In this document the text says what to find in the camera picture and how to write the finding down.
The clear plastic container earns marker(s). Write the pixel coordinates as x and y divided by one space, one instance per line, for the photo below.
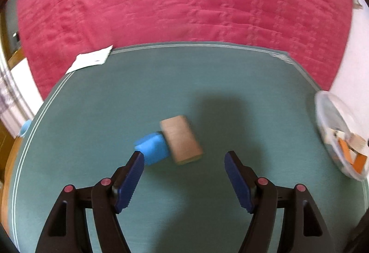
331 114

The small tan wooden block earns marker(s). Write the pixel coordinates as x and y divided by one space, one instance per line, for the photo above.
357 143

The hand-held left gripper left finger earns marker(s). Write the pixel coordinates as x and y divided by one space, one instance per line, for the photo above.
129 183

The large orange striped triangular block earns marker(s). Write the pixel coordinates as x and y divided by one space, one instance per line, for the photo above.
346 150

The small white plastic piece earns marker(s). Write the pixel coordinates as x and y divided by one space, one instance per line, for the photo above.
338 134

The light blue cup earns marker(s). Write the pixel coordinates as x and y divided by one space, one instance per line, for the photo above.
25 128

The wooden frame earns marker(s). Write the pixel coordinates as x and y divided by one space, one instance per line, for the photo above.
16 57

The white paper sheet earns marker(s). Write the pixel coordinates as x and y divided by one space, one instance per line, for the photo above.
89 59

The blue wedge block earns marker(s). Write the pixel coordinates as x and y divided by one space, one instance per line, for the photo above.
154 147

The green table mat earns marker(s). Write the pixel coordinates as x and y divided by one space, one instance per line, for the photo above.
115 103

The long brown wooden block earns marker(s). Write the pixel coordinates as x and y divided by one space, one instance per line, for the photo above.
181 139

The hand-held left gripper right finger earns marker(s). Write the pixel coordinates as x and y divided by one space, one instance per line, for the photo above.
239 183

